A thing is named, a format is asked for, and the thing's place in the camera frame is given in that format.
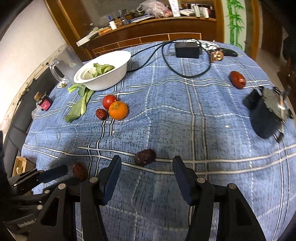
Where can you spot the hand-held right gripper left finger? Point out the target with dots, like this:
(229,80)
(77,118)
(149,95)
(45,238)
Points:
(113,180)

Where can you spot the bamboo wall sticker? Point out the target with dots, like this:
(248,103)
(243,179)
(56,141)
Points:
(235,23)

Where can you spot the pink plastic bag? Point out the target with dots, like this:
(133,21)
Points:
(152,8)

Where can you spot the red tomato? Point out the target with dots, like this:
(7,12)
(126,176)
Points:
(108,100)

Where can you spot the wrinkled dark red date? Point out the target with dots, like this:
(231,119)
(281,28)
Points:
(144,157)
(101,114)
(79,171)

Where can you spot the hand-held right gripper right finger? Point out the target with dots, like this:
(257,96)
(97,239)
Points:
(182,183)

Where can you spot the clear plastic pitcher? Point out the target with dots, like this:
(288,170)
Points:
(67,62)

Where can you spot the brown round wooden object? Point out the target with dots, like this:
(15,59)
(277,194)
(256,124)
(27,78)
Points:
(217,56)

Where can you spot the small white bottle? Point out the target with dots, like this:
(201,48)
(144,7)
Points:
(112,24)

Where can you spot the white bowl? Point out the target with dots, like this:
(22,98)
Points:
(111,81)

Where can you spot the smooth red jujube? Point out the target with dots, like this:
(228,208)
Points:
(237,79)

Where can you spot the green leafy vegetable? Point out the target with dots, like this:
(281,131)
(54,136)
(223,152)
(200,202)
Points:
(78,106)

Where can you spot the white tall carton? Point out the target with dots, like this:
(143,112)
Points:
(174,8)

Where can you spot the white flat tray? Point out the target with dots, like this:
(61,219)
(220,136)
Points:
(86,40)

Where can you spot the orange tangerine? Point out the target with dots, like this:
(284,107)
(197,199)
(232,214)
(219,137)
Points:
(118,110)

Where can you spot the wooden cabinet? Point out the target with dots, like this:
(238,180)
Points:
(138,39)

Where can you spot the black oval device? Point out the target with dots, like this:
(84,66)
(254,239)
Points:
(229,52)

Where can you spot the brown cardboard box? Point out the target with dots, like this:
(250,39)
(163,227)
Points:
(19,165)

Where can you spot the black leather sofa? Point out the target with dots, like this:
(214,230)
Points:
(16,136)

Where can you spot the grey ribbed disc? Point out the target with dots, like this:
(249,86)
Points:
(274,102)

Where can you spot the black power adapter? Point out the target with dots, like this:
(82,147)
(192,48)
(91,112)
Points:
(187,49)

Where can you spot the blue plaid blanket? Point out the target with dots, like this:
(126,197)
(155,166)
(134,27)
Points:
(185,120)

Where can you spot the dark jar with pink label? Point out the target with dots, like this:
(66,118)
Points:
(45,103)

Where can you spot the green lettuce leaf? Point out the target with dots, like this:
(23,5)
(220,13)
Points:
(103,68)

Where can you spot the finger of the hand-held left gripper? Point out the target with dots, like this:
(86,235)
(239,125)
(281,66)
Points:
(46,192)
(55,172)

